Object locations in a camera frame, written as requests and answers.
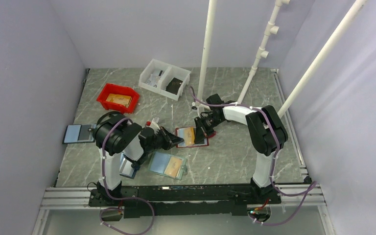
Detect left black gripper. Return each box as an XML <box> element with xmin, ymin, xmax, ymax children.
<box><xmin>146</xmin><ymin>126</ymin><xmax>184</xmax><ymax>152</ymax></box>

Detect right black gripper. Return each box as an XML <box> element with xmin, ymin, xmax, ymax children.
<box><xmin>194</xmin><ymin>114</ymin><xmax>224</xmax><ymax>143</ymax></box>

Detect red card holder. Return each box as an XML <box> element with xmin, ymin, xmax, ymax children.
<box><xmin>175</xmin><ymin>127</ymin><xmax>209</xmax><ymax>148</ymax></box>

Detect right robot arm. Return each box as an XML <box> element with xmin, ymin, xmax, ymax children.
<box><xmin>194</xmin><ymin>94</ymin><xmax>288</xmax><ymax>203</ymax></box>

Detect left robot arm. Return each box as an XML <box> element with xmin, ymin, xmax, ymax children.
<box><xmin>93</xmin><ymin>111</ymin><xmax>184</xmax><ymax>206</ymax></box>

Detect black cards in bin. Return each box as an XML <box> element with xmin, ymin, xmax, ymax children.
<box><xmin>165</xmin><ymin>77</ymin><xmax>183</xmax><ymax>94</ymax></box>

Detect gold cards in red bin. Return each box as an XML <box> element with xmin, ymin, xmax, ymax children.
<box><xmin>106</xmin><ymin>94</ymin><xmax>132</xmax><ymax>107</ymax></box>

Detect white divided plastic bin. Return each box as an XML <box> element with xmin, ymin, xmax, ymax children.
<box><xmin>139</xmin><ymin>59</ymin><xmax>191</xmax><ymax>100</ymax></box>

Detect red plastic bin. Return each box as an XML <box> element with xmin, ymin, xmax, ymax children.
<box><xmin>96</xmin><ymin>83</ymin><xmax>140</xmax><ymax>114</ymax></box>

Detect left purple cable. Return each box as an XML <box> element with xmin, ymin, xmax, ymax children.
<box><xmin>99</xmin><ymin>117</ymin><xmax>156</xmax><ymax>235</ymax></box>

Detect purple cable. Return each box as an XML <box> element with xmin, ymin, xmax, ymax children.
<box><xmin>99</xmin><ymin>117</ymin><xmax>156</xmax><ymax>235</ymax></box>
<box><xmin>188</xmin><ymin>86</ymin><xmax>318</xmax><ymax>227</ymax></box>

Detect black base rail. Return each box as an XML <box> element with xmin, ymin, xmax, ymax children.
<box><xmin>89</xmin><ymin>182</ymin><xmax>282</xmax><ymax>218</ymax></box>

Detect aluminium frame rail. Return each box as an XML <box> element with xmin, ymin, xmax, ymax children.
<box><xmin>32</xmin><ymin>184</ymin><xmax>336</xmax><ymax>235</ymax></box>

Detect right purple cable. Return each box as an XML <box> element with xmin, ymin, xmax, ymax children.
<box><xmin>188</xmin><ymin>86</ymin><xmax>318</xmax><ymax>227</ymax></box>

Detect white pvc pipe frame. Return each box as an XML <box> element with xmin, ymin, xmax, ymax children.
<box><xmin>198</xmin><ymin>0</ymin><xmax>367</xmax><ymax>117</ymax></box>

